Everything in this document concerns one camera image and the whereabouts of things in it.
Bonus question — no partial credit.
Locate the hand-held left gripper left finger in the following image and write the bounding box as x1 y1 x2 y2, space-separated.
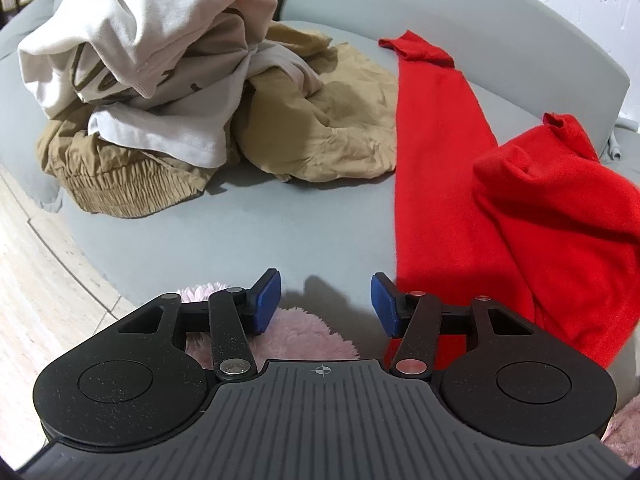
116 267 283 382

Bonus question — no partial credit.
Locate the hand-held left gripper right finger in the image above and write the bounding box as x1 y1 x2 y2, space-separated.
369 271 539 381

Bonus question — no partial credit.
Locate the red garment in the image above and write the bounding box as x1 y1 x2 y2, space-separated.
377 30 640 371

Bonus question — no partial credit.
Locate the person's left leg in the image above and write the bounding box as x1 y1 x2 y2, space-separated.
177 284 360 367

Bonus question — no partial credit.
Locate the person's leg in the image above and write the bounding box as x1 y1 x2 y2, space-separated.
602 392 640 461
177 284 360 367

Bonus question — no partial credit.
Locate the grey sofa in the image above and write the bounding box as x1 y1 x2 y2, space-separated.
0 0 631 361

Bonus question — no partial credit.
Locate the tan garment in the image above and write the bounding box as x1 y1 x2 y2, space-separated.
36 22 401 218

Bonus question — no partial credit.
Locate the person's right leg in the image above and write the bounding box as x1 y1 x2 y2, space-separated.
602 392 640 461

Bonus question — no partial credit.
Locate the white garment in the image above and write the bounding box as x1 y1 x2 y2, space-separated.
17 0 326 168

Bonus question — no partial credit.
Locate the grey cable hose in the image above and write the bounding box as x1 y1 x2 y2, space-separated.
607 115 640 161

